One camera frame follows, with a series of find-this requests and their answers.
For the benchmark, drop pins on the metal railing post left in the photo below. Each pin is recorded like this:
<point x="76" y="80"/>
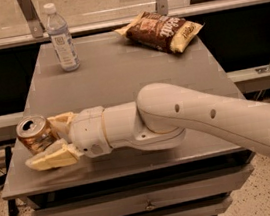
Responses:
<point x="31" y="16"/>

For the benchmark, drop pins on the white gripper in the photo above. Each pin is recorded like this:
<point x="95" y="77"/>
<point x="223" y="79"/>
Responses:
<point x="88" y="131"/>

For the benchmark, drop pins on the grey top drawer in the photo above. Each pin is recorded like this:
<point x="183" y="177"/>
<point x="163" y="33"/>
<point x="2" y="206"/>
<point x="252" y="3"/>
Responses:
<point x="152" y="197"/>

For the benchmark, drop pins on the orange soda can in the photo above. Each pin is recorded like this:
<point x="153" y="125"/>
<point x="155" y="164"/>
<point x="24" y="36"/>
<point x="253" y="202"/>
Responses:
<point x="36" y="133"/>

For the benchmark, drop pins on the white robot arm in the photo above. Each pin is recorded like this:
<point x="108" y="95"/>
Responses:
<point x="156" y="120"/>

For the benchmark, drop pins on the clear plastic water bottle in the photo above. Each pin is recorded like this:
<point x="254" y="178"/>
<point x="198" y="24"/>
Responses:
<point x="58" y="31"/>

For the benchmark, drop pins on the brown chip bag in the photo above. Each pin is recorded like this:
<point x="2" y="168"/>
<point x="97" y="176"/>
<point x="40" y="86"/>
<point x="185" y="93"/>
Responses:
<point x="163" y="33"/>

